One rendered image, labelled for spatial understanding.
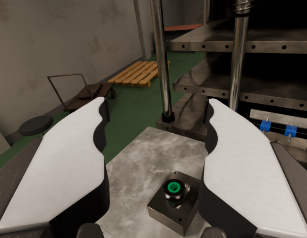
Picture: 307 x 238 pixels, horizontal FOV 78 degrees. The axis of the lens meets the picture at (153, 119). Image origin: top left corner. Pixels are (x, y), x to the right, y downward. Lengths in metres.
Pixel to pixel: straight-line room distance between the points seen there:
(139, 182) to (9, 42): 2.88
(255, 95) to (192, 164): 0.47
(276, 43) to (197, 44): 0.35
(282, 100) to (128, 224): 0.86
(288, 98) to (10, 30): 3.27
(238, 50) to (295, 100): 0.35
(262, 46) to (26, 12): 3.21
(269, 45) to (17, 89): 3.15
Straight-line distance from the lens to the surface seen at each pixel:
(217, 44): 1.04
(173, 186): 0.78
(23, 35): 3.52
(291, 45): 0.99
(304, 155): 1.17
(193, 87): 1.16
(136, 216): 0.84
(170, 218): 0.74
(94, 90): 3.31
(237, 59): 0.98
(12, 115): 3.44
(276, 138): 1.18
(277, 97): 1.07
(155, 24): 1.10
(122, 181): 0.96
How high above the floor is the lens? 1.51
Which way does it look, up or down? 32 degrees down
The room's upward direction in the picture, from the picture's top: 9 degrees counter-clockwise
